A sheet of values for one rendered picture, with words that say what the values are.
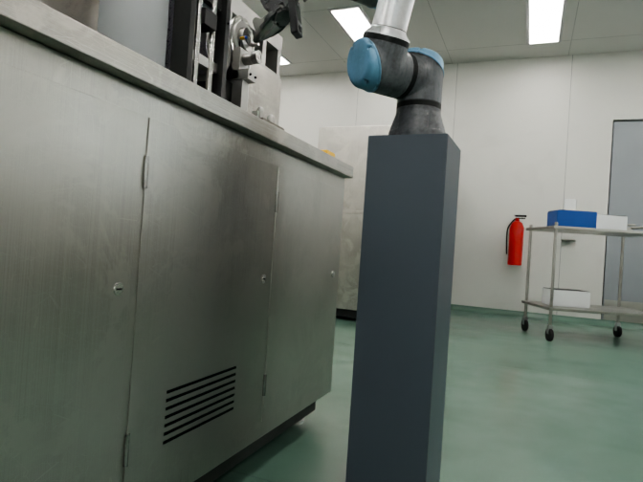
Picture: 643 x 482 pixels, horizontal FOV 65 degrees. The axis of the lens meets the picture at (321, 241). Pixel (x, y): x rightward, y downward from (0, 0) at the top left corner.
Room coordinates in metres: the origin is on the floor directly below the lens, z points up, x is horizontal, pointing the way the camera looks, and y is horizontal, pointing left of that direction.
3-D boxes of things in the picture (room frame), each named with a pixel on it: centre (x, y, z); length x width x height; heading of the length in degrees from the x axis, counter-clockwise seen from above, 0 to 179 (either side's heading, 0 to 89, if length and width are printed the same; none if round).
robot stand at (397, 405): (1.33, -0.23, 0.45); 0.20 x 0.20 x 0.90; 66
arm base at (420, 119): (1.33, -0.23, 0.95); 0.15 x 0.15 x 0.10
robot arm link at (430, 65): (1.33, -0.23, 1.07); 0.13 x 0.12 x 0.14; 121
